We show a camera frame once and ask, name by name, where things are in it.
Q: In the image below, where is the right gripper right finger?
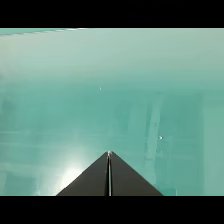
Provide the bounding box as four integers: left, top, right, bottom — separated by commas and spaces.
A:
108, 150, 164, 197

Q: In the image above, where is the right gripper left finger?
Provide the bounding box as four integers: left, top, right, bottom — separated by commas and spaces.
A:
56, 151, 110, 197

